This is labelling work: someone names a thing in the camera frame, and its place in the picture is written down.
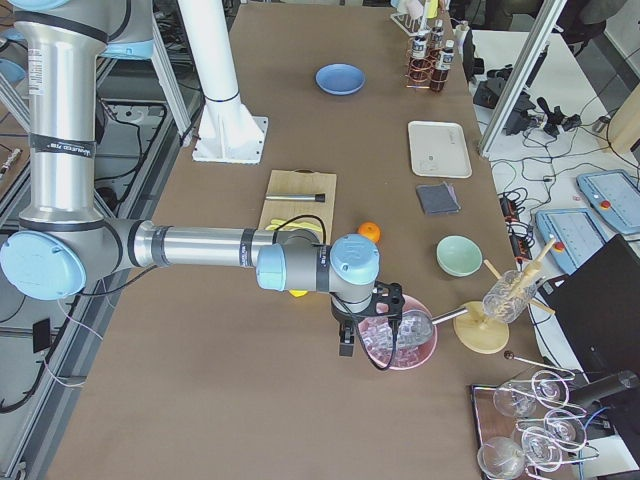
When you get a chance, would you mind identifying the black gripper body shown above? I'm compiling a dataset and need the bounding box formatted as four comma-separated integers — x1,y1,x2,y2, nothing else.
330,293,357,332

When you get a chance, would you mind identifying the blue plate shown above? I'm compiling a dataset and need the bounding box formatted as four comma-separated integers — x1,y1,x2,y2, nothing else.
315,63,366,96

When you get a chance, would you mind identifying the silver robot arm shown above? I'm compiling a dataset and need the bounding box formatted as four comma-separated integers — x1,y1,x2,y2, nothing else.
1,1,381,355

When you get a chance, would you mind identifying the pink bowl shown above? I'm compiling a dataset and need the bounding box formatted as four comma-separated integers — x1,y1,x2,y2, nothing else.
355,294,439,372

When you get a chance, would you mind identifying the yellow lemon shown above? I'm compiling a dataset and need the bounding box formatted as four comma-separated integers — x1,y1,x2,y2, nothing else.
289,290,309,298

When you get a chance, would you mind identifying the clear ice cubes pile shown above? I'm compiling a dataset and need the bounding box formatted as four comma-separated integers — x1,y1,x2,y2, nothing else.
359,310,432,366

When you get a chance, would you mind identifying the metal ice scoop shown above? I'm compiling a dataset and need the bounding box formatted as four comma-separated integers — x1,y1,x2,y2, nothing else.
396,307,468,349

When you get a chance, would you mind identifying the orange fruit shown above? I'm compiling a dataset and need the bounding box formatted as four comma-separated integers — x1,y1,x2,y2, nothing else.
357,221,382,244

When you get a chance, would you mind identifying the yellow banana peel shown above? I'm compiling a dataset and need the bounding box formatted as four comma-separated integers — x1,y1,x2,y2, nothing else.
265,218,322,233

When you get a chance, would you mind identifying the wooden cup tree stand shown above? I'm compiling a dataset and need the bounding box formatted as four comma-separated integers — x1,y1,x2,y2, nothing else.
453,239,555,354

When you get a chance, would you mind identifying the mint green bowl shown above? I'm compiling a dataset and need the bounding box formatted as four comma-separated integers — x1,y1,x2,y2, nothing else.
436,235,483,277

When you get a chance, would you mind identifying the wooden cutting board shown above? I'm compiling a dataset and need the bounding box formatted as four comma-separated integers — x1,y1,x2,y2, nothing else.
258,170,337,240

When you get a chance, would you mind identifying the grey folded cloth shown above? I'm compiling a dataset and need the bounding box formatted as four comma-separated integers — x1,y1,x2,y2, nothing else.
416,182,461,215

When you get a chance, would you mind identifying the clear glass mug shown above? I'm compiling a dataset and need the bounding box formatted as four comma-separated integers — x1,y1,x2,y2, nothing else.
482,270,537,324

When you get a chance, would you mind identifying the dark wood glass tray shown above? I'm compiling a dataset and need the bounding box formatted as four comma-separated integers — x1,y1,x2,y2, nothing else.
469,385,516,447

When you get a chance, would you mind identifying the wine glass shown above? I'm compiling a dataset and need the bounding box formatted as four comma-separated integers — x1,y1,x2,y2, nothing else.
477,437,526,479
521,426,563,472
543,409,586,450
493,381,537,418

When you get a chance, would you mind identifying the cream serving tray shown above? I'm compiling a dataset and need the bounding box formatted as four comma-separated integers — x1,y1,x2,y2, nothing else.
408,120,472,179

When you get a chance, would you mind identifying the blue teach pendant near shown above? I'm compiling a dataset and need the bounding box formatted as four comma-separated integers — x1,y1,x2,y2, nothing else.
535,208,609,275

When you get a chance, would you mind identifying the blue teach pendant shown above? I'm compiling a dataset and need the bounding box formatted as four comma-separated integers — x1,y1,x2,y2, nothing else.
535,208,609,275
576,169,639,235

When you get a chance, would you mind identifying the black monitor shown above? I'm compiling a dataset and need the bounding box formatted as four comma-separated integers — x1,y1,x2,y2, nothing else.
540,234,639,376

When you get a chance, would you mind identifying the dark bottle front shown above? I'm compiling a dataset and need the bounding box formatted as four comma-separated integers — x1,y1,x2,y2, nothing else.
430,40,455,92

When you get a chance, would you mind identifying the dark bottle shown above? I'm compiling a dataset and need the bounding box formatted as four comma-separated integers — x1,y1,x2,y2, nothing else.
429,19,444,57
430,40,455,92
408,29,429,86

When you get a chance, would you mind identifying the dark bottle middle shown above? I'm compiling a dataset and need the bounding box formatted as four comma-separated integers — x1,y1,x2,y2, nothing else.
408,29,429,86

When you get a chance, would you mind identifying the blue teach pendant far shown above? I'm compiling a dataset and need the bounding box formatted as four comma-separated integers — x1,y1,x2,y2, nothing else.
576,169,639,235

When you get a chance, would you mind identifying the dark bottle back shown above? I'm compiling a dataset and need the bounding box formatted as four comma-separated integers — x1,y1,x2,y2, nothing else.
429,19,444,57

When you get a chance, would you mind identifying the metal handled knife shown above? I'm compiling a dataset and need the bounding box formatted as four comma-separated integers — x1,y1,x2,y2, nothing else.
265,193,326,203

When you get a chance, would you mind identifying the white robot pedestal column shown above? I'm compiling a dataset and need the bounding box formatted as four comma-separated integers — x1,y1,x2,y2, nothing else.
179,0,268,165

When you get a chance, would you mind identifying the copper wire bottle rack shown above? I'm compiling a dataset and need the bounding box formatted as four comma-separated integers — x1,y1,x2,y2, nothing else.
405,49,455,92

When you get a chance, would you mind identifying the aluminium frame post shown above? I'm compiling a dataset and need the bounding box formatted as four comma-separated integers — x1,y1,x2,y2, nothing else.
478,0,566,157

